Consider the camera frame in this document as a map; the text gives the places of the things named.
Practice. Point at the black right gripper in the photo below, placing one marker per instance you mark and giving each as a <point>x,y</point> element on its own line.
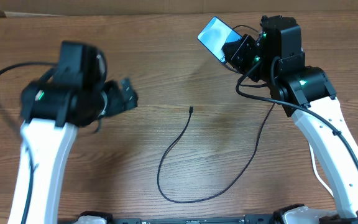
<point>237,60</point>

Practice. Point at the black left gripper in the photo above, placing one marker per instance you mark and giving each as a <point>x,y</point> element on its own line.
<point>116,105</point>

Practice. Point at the black Samsung Galaxy smartphone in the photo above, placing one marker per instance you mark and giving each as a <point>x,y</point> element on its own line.
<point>215,34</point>

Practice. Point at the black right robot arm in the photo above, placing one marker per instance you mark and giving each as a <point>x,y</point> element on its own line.
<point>277,58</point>

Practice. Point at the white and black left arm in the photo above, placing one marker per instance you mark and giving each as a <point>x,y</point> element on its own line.
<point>70,96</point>

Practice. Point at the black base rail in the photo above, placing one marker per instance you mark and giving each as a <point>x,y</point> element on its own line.
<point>296,213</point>

